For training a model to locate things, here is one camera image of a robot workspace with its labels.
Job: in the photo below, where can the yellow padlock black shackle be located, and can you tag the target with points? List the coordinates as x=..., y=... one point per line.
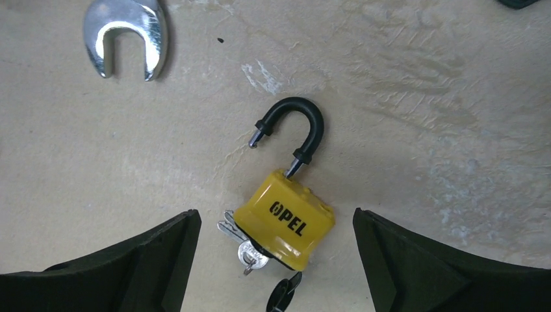
x=285, y=220

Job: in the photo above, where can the silver keys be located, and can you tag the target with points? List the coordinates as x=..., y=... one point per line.
x=248, y=255

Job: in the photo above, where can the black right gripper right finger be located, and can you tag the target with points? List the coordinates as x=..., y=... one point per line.
x=406, y=271

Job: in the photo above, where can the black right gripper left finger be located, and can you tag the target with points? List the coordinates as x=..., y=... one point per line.
x=148, y=272

